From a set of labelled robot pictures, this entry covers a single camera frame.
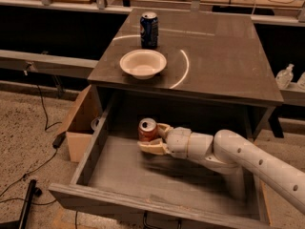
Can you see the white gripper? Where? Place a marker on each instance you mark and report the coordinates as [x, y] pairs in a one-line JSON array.
[[178, 141]]

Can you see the orange red coke can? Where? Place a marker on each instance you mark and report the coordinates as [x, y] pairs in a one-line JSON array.
[[147, 129]]

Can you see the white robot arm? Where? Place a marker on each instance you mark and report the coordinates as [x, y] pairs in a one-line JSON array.
[[226, 153]]

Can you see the open grey top drawer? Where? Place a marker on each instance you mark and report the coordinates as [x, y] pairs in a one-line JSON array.
[[115, 179]]

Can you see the blue pepsi can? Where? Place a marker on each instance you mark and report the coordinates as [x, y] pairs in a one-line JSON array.
[[149, 30]]

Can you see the white paper bowl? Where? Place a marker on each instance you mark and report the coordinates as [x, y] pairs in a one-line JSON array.
[[143, 64]]

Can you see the cardboard box on floor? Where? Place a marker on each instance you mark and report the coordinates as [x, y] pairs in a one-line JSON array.
[[76, 126]]

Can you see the grey wooden cabinet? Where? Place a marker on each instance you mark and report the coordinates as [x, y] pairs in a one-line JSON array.
[[210, 56]]

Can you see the black power adapter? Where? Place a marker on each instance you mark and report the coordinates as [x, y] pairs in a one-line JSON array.
[[58, 140]]

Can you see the clear sanitizer bottle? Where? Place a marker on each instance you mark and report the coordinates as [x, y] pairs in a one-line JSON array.
[[284, 77]]

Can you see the black stand base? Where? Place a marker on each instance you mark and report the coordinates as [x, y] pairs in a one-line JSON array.
[[21, 223]]

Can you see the grey metal rail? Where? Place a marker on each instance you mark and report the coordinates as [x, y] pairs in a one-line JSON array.
[[44, 63]]

